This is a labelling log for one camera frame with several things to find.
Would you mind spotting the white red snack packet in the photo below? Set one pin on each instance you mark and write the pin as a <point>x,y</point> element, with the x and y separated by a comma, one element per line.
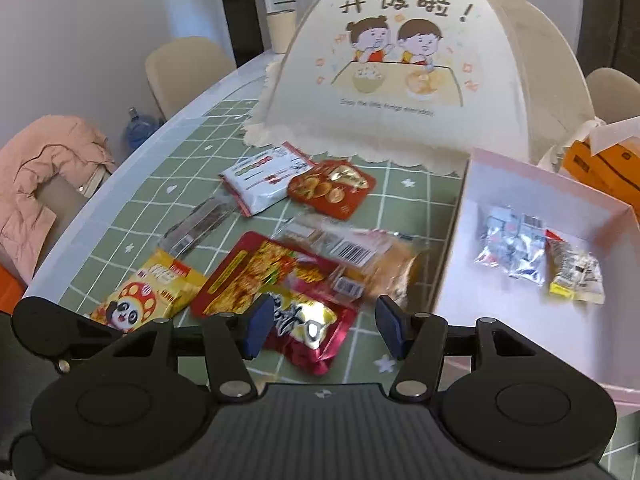
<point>260,180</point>

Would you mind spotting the red spicy snack packet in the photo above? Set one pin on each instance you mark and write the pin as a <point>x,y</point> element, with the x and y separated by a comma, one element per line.
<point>240,280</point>

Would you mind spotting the small yellow white snack packet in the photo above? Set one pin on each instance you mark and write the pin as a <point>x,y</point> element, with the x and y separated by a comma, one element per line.
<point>575,270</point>

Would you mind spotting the yellow panda snack packet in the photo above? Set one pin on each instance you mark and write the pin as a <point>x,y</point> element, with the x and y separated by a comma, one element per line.
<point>150,290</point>

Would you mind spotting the silver candy packet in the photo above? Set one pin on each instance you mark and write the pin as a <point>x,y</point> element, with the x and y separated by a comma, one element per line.
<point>530,250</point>
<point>497,235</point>

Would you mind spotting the red golden pastry snack packet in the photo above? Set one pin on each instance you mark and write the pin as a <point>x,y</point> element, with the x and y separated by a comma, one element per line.
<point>330,187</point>

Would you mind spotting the pink cardboard box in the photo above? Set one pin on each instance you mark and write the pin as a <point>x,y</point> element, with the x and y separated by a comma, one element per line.
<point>520,330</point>

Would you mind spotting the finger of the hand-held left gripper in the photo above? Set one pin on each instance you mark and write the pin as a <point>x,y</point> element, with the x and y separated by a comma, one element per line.
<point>42,327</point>

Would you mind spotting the cream cylindrical cup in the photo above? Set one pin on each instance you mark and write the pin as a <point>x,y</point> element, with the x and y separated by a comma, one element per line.
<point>280,32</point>

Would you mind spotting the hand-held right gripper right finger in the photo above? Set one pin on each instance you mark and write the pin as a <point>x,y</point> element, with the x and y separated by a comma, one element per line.
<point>392,327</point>

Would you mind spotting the blue water bottle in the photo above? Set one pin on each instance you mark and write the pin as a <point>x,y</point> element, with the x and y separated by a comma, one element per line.
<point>141,127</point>

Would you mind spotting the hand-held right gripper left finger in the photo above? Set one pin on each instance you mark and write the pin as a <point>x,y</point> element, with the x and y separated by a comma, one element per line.
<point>258,327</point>

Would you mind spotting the green checked tablecloth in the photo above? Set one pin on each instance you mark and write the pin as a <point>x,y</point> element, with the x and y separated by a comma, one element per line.
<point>400,200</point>

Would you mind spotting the cream printed mesh food cover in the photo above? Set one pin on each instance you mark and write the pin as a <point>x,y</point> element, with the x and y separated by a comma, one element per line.
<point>390,60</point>

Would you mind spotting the clear bread packet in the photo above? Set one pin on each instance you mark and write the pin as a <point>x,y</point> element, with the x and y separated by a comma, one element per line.
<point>345,252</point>

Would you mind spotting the pink padded jacket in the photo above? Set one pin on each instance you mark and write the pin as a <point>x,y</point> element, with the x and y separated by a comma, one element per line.
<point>45,160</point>

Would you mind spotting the orange tissue box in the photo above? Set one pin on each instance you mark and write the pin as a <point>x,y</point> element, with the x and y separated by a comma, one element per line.
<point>605,160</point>

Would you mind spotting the clear long snack packet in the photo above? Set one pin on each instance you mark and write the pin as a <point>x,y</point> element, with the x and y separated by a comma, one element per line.
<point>200,225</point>

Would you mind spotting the beige dining chair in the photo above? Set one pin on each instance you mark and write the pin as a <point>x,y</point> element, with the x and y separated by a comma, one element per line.
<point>187,67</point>
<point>617,92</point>
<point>60,200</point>

